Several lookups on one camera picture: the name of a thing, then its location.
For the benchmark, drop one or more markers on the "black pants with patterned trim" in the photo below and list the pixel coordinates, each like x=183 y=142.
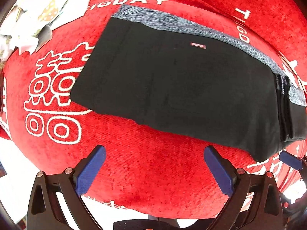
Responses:
x=177 y=76

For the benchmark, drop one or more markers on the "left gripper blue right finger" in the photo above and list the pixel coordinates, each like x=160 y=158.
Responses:
x=254 y=201

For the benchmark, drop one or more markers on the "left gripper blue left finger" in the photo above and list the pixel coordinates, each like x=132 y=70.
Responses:
x=44 y=210

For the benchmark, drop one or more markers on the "red sofa seat cover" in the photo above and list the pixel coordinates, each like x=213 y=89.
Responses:
x=147 y=170

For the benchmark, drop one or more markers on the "white floral cloth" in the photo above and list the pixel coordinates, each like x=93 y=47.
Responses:
x=29 y=23

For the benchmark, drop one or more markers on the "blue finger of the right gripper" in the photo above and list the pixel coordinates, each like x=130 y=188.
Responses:
x=297 y=163

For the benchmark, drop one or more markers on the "red sofa back cushion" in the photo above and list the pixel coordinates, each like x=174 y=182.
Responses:
x=281 y=22

